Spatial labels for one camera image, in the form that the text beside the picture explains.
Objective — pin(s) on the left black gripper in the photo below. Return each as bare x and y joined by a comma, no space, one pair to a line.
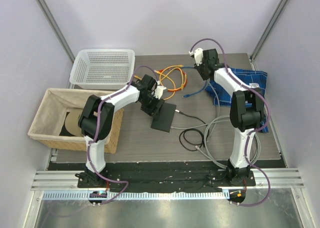
150,111

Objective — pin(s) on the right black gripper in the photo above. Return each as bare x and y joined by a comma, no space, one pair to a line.
203,76

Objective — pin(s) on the black network switch box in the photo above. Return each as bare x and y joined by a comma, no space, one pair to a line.
165,118

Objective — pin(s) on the blue plaid cloth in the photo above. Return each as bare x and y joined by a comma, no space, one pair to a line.
250,83

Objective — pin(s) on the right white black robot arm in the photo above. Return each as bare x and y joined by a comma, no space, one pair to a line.
238,166

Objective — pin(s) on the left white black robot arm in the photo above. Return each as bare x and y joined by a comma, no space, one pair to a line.
97,117

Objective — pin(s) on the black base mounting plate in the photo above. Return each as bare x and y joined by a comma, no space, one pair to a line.
166,174

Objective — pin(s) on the white perforated plastic basket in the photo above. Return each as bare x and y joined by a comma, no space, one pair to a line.
102,69

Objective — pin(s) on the brown tape roll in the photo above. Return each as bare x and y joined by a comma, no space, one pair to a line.
71,122

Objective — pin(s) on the wicker basket with liner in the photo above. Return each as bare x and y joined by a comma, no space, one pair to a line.
51,114

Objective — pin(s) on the white slotted cable duct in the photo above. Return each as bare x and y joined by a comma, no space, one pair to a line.
69,195

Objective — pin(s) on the aluminium frame rail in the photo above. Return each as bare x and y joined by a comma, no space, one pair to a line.
277,178

